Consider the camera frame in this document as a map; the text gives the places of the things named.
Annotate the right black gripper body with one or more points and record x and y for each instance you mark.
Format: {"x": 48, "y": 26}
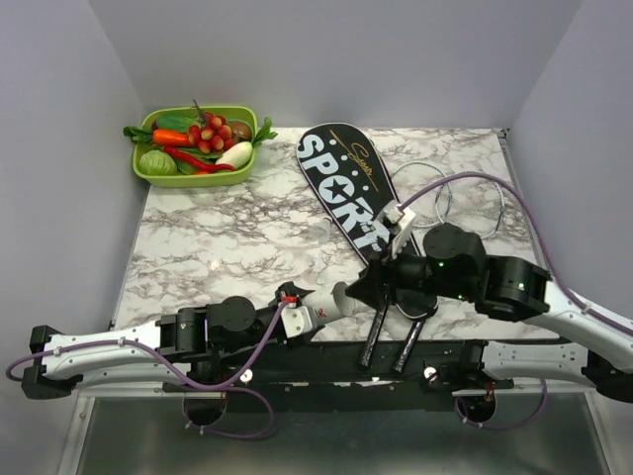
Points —
{"x": 405, "y": 272}

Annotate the white shuttlecock tube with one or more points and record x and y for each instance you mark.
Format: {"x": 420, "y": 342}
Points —
{"x": 330, "y": 305}

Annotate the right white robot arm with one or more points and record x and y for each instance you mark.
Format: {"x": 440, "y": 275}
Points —
{"x": 596, "y": 350}

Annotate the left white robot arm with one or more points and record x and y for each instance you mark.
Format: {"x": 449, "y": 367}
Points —
{"x": 201, "y": 348}

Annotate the black racket cover bag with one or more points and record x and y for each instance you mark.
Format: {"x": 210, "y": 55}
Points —
{"x": 352, "y": 183}

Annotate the white toy radish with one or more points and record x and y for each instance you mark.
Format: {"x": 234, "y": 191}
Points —
{"x": 237, "y": 156}

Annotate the red toy chili pepper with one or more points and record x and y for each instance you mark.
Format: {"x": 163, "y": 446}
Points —
{"x": 180, "y": 155}

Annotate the green leafy toy vegetable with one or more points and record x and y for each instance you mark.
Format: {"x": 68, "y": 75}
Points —
{"x": 264, "y": 133}

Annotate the red toy cherry bunch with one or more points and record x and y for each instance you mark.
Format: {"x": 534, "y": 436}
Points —
{"x": 214, "y": 137}

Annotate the green plastic basket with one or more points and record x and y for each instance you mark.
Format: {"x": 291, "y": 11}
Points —
{"x": 187, "y": 175}

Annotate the green toy cabbage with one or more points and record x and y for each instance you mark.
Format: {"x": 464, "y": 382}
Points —
{"x": 157, "y": 163}

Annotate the orange toy carrot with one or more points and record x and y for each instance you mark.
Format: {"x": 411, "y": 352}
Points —
{"x": 165, "y": 137}

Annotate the badminton racket left handle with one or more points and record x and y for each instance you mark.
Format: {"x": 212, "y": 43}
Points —
{"x": 373, "y": 337}

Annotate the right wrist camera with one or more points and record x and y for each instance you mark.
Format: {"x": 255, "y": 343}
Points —
{"x": 398, "y": 220}

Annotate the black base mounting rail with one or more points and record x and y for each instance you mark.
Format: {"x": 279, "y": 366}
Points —
{"x": 327, "y": 377}

